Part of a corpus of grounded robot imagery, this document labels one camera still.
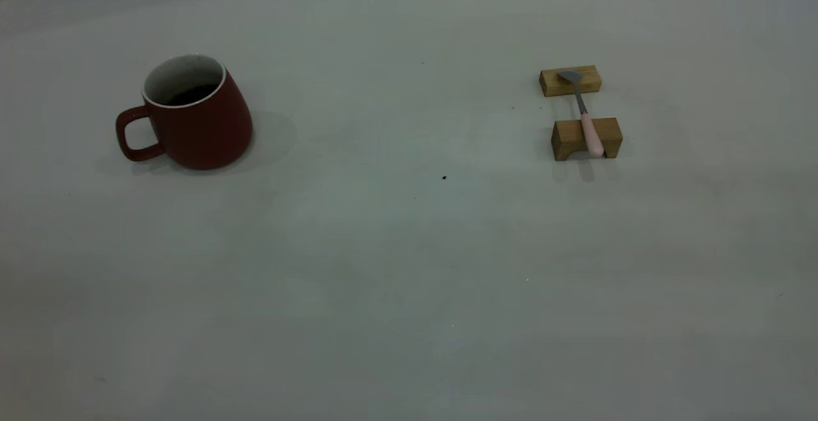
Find pink handled metal spoon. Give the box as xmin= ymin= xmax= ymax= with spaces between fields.
xmin=557 ymin=70 xmax=605 ymax=158

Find red ceramic mug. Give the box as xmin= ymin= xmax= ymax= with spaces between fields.
xmin=115 ymin=54 xmax=254 ymax=171

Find arched wooden block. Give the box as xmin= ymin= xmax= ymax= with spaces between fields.
xmin=551 ymin=118 xmax=623 ymax=162

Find rectangular wooden block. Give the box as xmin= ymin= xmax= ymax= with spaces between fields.
xmin=539 ymin=65 xmax=602 ymax=98

